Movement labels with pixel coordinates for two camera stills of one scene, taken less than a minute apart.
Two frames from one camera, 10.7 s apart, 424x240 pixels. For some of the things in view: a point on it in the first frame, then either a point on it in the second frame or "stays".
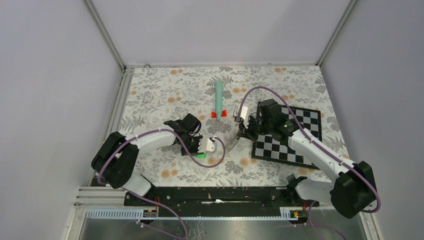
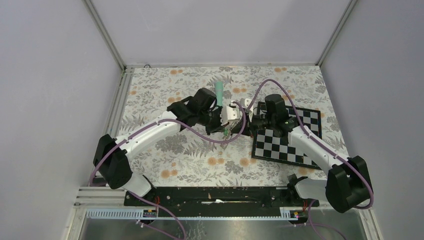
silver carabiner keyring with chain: (233, 142) → (228, 137)
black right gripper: (248, 130) stays
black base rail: (218, 201) stays
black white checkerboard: (267, 147) stays
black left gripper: (195, 150) → (218, 126)
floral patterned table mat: (155, 96) stays
